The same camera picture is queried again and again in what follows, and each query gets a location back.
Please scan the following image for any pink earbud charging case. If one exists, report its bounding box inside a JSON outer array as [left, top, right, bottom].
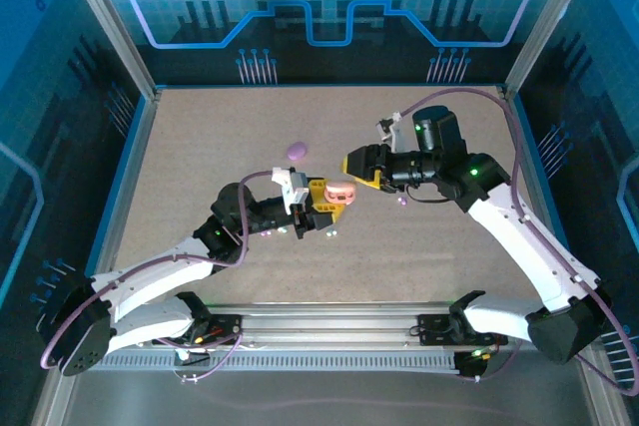
[[322, 180, 357, 206]]

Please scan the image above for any black power connector box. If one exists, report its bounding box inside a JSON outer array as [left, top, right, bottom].
[[453, 348, 493, 380]]

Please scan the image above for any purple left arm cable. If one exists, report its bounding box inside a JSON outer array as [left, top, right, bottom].
[[39, 171, 279, 386]]

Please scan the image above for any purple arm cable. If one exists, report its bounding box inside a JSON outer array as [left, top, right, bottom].
[[39, 171, 279, 386], [396, 87, 639, 397]]

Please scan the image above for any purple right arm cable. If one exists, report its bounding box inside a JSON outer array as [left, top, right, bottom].
[[396, 87, 639, 397]]

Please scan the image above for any aluminium side rail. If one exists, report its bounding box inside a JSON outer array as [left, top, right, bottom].
[[82, 86, 162, 310]]

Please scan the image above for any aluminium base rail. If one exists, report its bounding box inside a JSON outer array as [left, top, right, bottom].
[[134, 300, 535, 350]]

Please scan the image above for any slotted grey cable duct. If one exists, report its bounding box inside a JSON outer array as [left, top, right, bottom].
[[102, 349, 463, 372]]

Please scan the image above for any aluminium frame post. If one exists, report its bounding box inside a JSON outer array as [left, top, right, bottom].
[[55, 0, 162, 101], [502, 0, 603, 101]]

